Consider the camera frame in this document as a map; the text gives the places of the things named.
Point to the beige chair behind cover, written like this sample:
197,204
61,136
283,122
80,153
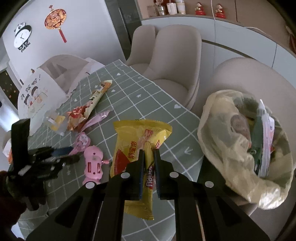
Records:
67,70

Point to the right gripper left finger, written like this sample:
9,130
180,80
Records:
136,169

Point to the red snack wrapper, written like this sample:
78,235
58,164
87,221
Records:
75,117

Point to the panda wall clock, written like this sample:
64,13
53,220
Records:
22,34

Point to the yellow snack wrapper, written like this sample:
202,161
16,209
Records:
136,138

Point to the red doll figurine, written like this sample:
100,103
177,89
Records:
219,11
199,10

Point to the white yellow paper box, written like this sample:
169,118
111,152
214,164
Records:
56,122

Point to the pink caterpillar toy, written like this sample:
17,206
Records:
93,164

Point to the beige chair middle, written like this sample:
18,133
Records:
175,63

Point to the red doll figurine right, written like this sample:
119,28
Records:
219,11

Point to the green checkered tablecloth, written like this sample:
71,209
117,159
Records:
130,97

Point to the red chinese knot ornament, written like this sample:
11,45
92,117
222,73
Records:
55,19

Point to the red doll figurine left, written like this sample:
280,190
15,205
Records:
199,10

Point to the orange tissue box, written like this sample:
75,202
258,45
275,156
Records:
7,151

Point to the beige chair near bin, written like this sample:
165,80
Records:
258,80

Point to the beige chair far left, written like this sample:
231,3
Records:
143,42

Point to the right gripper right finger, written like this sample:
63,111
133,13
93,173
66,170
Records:
162,176

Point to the green white milk carton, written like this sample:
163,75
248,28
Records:
262,141

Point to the white cup pair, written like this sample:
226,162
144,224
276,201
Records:
176,7

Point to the long beige snack stick wrapper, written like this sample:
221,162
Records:
97,94

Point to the pink candy wrapper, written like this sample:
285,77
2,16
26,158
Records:
82,140

